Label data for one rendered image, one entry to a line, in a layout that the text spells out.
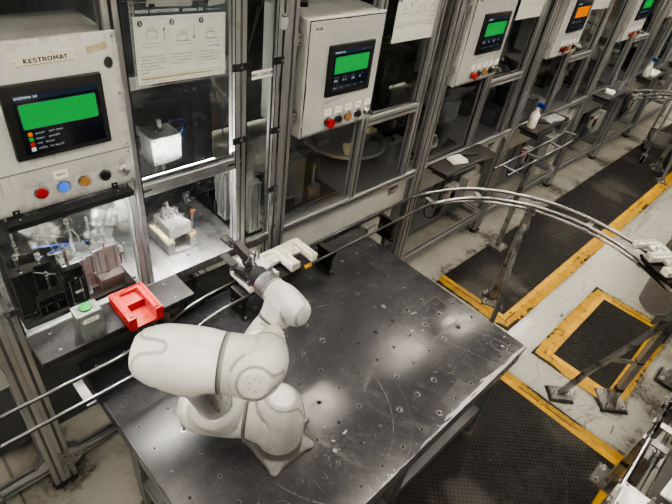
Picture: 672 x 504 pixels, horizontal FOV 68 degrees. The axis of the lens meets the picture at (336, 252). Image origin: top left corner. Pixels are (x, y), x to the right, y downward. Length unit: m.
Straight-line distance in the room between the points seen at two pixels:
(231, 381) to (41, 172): 0.87
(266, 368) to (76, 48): 0.96
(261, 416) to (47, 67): 1.12
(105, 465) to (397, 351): 1.41
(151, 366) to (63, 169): 0.75
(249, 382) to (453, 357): 1.33
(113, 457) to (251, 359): 1.71
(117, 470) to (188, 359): 1.62
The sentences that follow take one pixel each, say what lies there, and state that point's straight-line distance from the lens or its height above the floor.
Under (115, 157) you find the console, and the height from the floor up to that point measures 1.47.
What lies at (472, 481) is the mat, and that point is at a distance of 2.72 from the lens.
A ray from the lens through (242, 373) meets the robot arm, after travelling 1.02.
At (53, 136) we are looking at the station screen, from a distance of 1.57.
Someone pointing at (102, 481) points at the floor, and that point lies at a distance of 2.63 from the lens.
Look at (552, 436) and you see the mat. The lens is 3.05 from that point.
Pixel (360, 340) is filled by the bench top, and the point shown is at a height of 0.68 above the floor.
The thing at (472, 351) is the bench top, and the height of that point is 0.68.
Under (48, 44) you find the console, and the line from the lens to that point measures 1.51.
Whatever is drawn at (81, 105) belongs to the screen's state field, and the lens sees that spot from 1.56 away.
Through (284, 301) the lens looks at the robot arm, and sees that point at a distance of 1.58.
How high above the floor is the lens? 2.27
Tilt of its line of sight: 38 degrees down
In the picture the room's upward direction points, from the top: 9 degrees clockwise
